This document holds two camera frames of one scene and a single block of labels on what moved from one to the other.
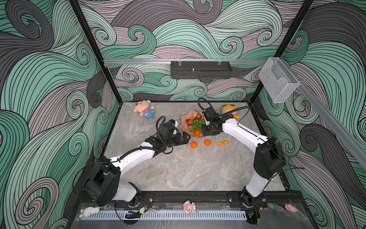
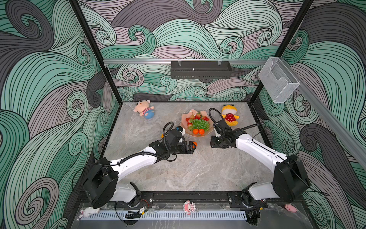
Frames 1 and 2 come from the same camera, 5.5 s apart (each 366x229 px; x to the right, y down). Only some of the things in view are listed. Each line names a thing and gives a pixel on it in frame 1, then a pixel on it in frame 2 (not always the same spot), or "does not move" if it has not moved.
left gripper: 184,141 to 190,150
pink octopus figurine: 189,207 does not move
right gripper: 205,133 to 213,144
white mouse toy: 86,211 does not move
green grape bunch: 197,125 does not move
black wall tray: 206,71 does not move
